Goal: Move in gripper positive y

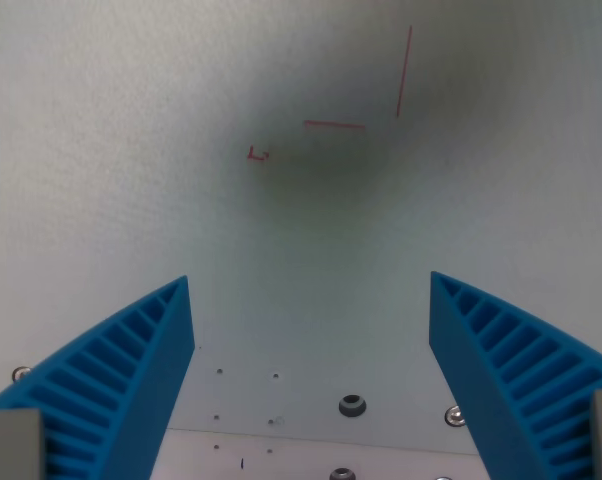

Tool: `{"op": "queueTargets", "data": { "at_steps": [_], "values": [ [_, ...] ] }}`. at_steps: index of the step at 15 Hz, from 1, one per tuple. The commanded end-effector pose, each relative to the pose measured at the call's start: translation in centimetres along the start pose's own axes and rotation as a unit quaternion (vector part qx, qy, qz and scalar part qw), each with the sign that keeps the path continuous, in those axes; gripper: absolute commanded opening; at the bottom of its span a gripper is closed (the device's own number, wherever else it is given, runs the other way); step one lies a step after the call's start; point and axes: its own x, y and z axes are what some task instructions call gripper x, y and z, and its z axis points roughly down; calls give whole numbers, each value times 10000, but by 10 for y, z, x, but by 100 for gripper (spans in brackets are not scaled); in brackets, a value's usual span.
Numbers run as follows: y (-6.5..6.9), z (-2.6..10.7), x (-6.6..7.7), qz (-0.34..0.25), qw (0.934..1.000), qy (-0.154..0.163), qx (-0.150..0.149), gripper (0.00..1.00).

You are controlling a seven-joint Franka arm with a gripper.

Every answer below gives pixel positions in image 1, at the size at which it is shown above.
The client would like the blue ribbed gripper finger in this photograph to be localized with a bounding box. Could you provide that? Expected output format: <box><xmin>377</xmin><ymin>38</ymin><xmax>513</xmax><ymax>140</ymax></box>
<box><xmin>0</xmin><ymin>274</ymin><xmax>196</xmax><ymax>480</ymax></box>
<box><xmin>428</xmin><ymin>271</ymin><xmax>602</xmax><ymax>480</ymax></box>

